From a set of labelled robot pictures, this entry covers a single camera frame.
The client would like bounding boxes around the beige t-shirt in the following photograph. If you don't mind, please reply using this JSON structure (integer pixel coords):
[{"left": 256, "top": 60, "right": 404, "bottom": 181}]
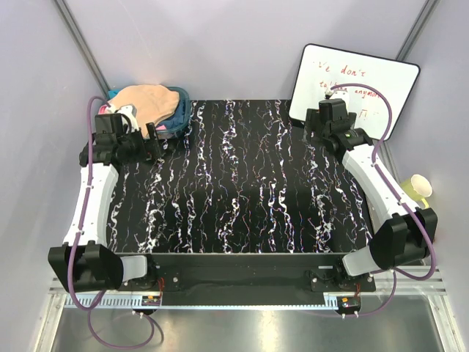
[{"left": 109, "top": 84, "right": 180, "bottom": 136}]

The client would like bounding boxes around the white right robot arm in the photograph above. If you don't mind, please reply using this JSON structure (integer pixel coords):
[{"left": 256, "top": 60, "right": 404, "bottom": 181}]
[{"left": 304, "top": 99, "right": 437, "bottom": 291}]

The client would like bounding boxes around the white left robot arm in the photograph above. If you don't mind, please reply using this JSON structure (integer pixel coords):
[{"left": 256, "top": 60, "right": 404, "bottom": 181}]
[{"left": 48, "top": 106, "right": 162, "bottom": 293}]

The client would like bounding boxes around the dark blue t-shirt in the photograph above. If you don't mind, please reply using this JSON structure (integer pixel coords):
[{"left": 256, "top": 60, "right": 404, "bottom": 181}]
[{"left": 158, "top": 99, "right": 185, "bottom": 129}]

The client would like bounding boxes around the pink t-shirt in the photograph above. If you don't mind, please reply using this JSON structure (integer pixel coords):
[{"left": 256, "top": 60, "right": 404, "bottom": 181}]
[{"left": 98, "top": 106, "right": 112, "bottom": 114}]

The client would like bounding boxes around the teal plastic basket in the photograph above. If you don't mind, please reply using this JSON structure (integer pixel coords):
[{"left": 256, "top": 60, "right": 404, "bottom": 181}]
[{"left": 99, "top": 84, "right": 190, "bottom": 139}]

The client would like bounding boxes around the white whiteboard with red writing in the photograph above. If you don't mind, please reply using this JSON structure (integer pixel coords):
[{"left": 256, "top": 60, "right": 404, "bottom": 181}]
[{"left": 289, "top": 44, "right": 421, "bottom": 139}]

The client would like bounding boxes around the yellow-green mug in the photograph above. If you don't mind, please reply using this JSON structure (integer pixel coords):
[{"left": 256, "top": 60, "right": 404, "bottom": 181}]
[{"left": 400, "top": 174, "right": 433, "bottom": 209}]

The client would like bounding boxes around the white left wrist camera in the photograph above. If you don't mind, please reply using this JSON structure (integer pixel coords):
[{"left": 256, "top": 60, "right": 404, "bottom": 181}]
[{"left": 115, "top": 105, "right": 140, "bottom": 133}]

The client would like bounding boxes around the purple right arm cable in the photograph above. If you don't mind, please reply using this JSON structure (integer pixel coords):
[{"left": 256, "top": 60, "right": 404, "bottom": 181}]
[{"left": 307, "top": 84, "right": 437, "bottom": 318}]

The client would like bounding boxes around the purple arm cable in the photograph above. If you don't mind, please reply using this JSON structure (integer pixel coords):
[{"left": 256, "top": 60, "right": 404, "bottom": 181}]
[
  {"left": 307, "top": 84, "right": 437, "bottom": 318},
  {"left": 68, "top": 95, "right": 164, "bottom": 348}
]

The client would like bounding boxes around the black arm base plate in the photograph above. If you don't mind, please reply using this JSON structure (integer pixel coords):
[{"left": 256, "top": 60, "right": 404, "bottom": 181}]
[{"left": 120, "top": 253, "right": 376, "bottom": 293}]

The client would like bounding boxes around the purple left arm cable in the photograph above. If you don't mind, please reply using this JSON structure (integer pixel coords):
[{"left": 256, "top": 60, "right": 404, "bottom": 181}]
[{"left": 68, "top": 95, "right": 164, "bottom": 348}]

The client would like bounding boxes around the aluminium frame rail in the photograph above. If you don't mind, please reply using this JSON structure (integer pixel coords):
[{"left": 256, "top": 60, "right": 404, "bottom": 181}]
[{"left": 48, "top": 270, "right": 448, "bottom": 309}]

